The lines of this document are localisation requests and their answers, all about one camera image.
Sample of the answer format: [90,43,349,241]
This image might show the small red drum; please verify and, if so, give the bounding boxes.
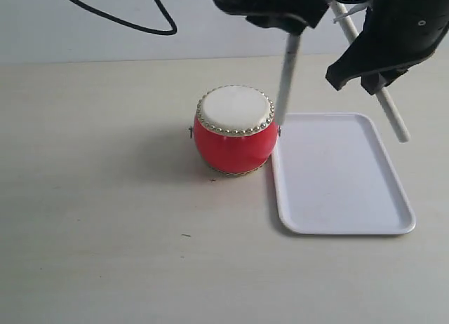
[189,85,279,176]

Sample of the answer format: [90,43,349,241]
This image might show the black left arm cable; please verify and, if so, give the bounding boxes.
[51,0,178,36]

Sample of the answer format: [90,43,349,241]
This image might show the white rectangular plastic tray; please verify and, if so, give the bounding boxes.
[272,112,416,236]

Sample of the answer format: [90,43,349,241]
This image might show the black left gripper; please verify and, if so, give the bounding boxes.
[213,0,329,35]

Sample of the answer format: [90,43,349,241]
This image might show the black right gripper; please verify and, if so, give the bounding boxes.
[326,0,448,95]

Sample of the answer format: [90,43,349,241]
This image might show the scuffed white wooden drumstick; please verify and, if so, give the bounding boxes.
[274,34,301,126]

